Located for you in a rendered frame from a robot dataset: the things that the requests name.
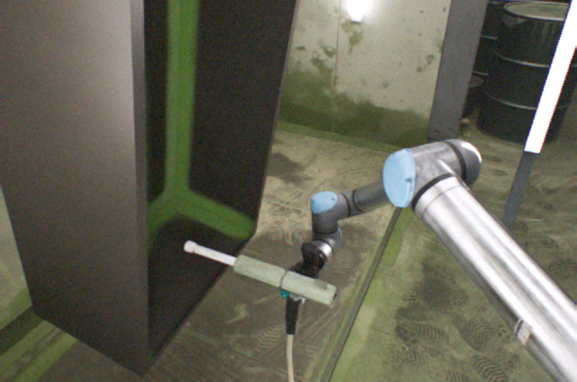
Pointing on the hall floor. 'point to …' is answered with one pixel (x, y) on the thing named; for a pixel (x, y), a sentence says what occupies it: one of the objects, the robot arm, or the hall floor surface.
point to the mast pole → (517, 189)
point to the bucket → (471, 95)
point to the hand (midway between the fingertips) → (291, 292)
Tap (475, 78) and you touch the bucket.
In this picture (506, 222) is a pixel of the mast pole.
